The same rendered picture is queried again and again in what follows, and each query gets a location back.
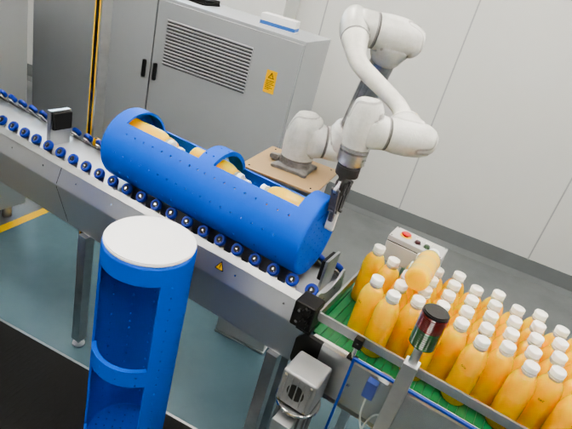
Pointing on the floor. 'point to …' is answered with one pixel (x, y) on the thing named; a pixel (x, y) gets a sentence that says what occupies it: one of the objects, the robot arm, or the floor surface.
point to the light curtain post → (98, 66)
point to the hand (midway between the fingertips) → (331, 220)
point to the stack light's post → (407, 373)
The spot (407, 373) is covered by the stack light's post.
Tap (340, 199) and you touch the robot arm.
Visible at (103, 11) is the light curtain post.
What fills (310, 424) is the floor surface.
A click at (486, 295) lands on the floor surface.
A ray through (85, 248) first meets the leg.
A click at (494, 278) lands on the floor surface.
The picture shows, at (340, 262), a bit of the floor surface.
